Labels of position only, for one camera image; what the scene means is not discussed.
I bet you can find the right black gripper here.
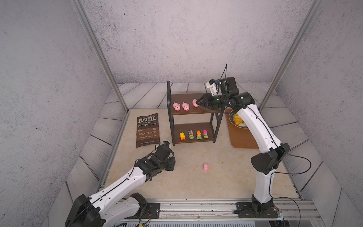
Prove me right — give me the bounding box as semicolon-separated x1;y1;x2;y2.
196;93;230;110

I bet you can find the orange yellow dump truck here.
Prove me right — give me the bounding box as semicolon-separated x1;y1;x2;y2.
179;132;186;141

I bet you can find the pink pig toy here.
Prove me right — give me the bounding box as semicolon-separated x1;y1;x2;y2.
173;102;181;111
192;99;199;108
182;102;190;112
203;163;209;172

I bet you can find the green truck picture box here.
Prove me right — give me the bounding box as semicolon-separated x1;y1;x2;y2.
188;130;194;140

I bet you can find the green truck orange drum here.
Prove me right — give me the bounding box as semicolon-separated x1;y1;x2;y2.
197;131;202;140

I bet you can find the green truck pink drum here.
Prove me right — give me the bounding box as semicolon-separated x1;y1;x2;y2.
203;130;209;139

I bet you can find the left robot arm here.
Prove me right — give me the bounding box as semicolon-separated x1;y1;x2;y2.
65;141;175;227

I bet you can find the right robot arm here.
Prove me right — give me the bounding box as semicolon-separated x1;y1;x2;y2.
196;77;290;217

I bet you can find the left croissant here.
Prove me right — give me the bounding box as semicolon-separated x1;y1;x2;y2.
233;114;244;126

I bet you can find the Kettle potato chips bag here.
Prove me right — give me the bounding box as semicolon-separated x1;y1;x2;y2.
136;113;160;148

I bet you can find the blue patterned plate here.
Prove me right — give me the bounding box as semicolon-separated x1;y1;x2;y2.
228;110;248;129

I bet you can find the two-tier wooden metal shelf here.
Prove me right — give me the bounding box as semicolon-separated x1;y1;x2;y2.
166;81;223;145

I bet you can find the brown wooden tray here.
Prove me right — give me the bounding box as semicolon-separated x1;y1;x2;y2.
225;109;259;149

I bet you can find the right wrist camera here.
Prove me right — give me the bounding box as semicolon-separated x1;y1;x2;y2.
205;79;219;96

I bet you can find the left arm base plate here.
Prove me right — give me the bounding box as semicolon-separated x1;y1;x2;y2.
126;202;160;219

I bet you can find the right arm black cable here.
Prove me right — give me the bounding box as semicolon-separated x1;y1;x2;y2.
218;63;313;227

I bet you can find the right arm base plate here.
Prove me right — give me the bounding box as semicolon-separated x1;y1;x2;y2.
233;202;280;219

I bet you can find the right aluminium frame post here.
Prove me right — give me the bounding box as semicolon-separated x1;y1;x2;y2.
259;0;322;111

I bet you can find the aluminium frame post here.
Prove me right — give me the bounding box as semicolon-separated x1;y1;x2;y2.
71;0;129;112
259;0;322;111

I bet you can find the left aluminium frame post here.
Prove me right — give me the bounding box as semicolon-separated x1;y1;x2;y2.
71;0;129;112

